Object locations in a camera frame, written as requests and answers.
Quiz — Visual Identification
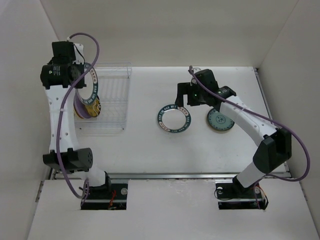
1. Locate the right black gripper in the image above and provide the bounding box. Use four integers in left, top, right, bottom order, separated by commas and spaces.
174, 82, 207, 107

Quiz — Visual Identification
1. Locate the green rimmed white plate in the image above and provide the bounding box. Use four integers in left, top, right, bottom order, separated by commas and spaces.
156, 104, 192, 134

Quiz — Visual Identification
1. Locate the blue floral green plate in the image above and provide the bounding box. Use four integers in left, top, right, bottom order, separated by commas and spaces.
206, 108, 235, 132

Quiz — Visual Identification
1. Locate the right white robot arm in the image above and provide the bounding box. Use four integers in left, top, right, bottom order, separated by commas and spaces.
175, 67, 292, 197

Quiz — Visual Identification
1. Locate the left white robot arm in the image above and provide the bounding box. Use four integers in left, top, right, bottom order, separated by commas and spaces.
40, 41, 112, 199

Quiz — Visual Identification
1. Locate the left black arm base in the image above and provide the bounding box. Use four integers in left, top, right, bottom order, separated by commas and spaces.
80, 181, 129, 211

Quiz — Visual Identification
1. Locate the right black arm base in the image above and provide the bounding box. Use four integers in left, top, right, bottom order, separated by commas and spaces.
214, 182, 269, 211

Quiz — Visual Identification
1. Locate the purple plate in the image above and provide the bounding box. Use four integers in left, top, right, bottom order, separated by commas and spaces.
73, 96, 91, 119

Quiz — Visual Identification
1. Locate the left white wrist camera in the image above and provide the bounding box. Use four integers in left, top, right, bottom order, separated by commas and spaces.
73, 43, 86, 65

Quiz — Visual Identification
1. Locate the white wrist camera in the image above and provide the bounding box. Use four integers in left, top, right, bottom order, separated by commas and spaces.
73, 43, 86, 65
191, 67, 201, 74

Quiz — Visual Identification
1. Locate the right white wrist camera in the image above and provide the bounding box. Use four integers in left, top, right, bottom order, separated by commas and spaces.
191, 67, 201, 74

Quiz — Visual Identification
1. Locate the white wire dish rack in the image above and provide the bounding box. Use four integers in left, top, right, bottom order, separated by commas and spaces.
74, 62, 132, 136

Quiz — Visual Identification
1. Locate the aluminium table frame rail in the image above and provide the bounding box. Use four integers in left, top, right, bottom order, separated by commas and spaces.
49, 67, 291, 181

